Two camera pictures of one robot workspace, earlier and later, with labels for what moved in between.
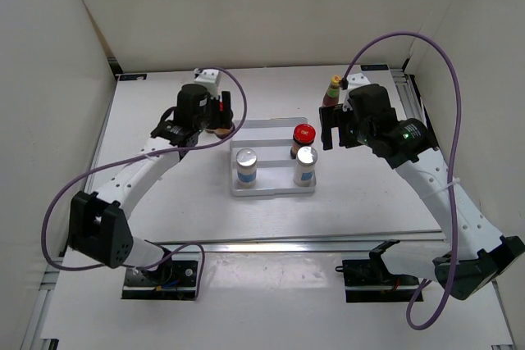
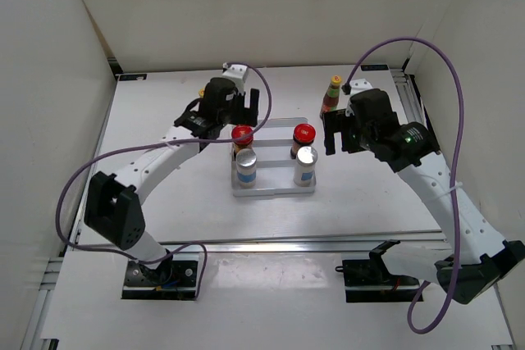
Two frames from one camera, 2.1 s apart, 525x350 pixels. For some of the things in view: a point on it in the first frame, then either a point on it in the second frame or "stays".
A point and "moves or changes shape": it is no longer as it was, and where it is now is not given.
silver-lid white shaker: [246, 161] stays
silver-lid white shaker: [305, 168] stays
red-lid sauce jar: [221, 132] moves or changes shape
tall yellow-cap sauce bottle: [330, 97] stays
